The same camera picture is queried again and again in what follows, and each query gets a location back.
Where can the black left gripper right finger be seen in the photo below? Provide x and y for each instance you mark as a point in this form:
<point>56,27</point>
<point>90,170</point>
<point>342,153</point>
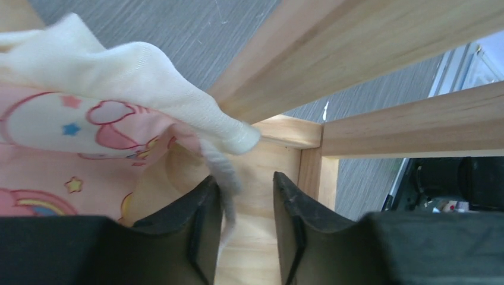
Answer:
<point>318,246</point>

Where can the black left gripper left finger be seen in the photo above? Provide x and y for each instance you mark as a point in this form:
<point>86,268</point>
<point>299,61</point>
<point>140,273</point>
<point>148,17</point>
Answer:
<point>176,245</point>

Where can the pink unicorn print cushion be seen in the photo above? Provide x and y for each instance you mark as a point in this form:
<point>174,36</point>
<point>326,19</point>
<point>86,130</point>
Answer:
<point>80,123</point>

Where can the wooden slatted pet bed frame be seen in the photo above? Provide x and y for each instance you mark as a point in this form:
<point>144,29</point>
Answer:
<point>306,50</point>

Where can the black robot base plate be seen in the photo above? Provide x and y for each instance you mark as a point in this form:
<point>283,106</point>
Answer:
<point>447,184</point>

